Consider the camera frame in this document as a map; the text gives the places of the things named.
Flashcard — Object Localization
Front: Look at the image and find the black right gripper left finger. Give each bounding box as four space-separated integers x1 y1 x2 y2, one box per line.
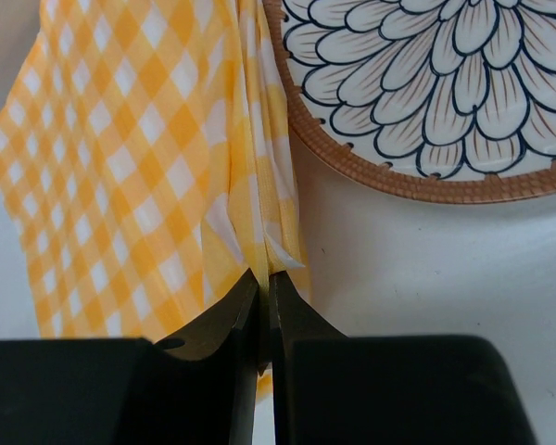
0 272 259 444

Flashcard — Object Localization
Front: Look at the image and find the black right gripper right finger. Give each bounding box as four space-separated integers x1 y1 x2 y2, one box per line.
269 273 536 444

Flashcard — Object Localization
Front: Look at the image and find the yellow white checkered cloth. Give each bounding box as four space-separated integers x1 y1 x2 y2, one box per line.
0 0 314 400

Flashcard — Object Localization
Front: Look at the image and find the floral patterned ceramic plate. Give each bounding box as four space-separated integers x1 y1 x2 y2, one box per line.
264 0 556 204

